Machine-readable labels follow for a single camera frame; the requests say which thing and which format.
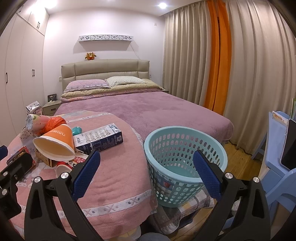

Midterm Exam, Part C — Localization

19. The red white paper cup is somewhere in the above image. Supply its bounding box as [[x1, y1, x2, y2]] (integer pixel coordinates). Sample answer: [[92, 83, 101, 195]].
[[56, 153, 88, 177]]

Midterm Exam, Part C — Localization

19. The orange paper cup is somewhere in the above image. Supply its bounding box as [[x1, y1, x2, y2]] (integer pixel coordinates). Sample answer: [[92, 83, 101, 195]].
[[33, 124, 75, 162]]

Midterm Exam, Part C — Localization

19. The dark blue milk carton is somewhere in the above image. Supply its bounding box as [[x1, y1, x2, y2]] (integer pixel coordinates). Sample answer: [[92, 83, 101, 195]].
[[73, 123, 123, 155]]

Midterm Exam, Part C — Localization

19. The pink red snack packet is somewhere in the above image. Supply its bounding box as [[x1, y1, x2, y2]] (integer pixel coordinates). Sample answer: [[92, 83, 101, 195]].
[[6, 146, 35, 173]]

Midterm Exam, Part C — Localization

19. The light blue desk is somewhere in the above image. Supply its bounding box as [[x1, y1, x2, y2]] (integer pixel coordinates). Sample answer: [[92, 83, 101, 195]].
[[250, 110, 296, 214]]

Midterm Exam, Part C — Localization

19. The pink bottle with white cap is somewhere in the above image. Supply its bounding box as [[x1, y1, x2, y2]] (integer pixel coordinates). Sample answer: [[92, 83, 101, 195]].
[[23, 114, 50, 137]]

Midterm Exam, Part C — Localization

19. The orange plastic bag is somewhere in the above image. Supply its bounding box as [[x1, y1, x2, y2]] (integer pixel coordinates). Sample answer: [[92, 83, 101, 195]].
[[42, 116, 66, 134]]

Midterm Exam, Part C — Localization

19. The silver snack bag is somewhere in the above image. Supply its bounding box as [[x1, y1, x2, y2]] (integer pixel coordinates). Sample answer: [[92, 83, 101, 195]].
[[26, 101, 43, 115]]

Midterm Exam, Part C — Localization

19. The beige nightstand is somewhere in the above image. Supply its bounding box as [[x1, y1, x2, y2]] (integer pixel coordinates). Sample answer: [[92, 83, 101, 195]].
[[42, 100, 61, 116]]

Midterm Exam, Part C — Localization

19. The black tablet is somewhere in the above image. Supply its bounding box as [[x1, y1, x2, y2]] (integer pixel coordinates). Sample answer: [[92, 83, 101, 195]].
[[280, 119, 296, 170]]

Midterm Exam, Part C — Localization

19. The pink round table cloth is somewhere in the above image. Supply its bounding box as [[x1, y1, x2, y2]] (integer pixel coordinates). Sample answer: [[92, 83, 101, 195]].
[[1, 111, 157, 240]]

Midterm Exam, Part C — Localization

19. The light blue laundry basket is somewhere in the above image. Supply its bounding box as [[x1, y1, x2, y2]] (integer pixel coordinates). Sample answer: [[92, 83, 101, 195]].
[[144, 126, 228, 208]]

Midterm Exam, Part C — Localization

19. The purple pillow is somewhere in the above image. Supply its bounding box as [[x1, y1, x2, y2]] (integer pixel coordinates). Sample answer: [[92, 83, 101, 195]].
[[64, 79, 110, 93]]

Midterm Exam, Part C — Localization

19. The white wardrobe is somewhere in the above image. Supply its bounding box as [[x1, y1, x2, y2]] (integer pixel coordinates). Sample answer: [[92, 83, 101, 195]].
[[1, 1, 49, 146]]

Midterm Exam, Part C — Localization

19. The beige upholstered headboard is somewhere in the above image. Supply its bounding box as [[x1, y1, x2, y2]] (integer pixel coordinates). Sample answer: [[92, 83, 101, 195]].
[[61, 59, 150, 90]]

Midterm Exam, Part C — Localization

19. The orange plush toy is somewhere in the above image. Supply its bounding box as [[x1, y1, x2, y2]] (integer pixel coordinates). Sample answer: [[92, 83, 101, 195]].
[[85, 52, 96, 61]]

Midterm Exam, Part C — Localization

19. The orange curtain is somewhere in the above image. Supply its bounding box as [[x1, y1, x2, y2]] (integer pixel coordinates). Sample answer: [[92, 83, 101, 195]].
[[204, 1, 232, 115]]

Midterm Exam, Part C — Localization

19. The white dotted pillow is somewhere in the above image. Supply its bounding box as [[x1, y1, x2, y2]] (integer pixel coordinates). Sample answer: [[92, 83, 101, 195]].
[[106, 76, 145, 86]]

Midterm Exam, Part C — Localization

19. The beige curtain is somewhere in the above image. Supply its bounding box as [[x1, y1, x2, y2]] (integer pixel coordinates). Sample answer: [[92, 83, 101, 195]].
[[163, 1, 295, 154]]

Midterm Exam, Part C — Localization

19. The purple bed blanket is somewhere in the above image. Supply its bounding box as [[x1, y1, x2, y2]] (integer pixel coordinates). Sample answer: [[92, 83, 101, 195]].
[[56, 91, 234, 143]]

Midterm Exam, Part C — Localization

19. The black picture frame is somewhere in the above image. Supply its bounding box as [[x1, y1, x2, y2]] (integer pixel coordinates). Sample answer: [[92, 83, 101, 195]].
[[47, 93, 57, 102]]

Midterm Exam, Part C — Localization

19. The white wall shelf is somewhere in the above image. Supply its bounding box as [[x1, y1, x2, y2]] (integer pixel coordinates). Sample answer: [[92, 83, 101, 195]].
[[78, 35, 133, 42]]

